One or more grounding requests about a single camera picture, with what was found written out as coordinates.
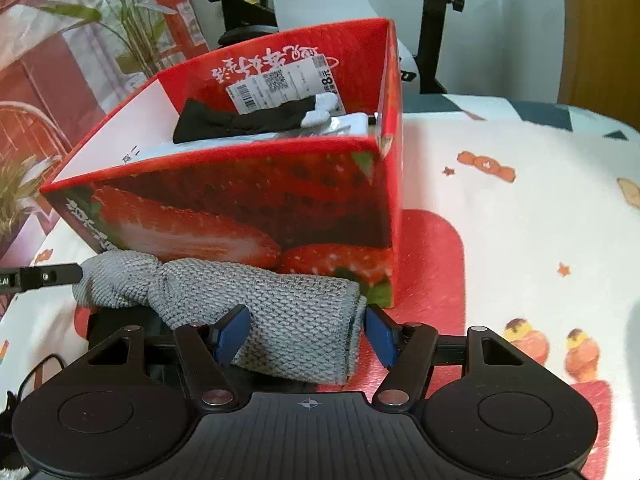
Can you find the silver plastic packet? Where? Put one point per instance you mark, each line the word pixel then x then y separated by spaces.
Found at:
pixel 350 122

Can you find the black exercise bike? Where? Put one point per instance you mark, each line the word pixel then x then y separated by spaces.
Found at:
pixel 430 20

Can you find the white board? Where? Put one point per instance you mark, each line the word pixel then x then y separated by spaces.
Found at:
pixel 325 0

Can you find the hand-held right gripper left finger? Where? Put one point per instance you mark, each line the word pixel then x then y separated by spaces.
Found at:
pixel 232 332

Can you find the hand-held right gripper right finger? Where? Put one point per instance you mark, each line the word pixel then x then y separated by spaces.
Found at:
pixel 380 335

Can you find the yellow wooden door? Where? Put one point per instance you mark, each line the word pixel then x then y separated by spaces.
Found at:
pixel 600 35

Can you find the black and white cloth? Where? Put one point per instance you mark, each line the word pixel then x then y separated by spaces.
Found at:
pixel 225 122

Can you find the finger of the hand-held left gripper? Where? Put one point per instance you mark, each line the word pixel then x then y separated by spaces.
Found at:
pixel 45 276

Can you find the grey knitted cloth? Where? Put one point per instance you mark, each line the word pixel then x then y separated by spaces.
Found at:
pixel 290 310

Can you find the red strawberry cardboard box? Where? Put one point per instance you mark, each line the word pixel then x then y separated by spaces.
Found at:
pixel 250 195

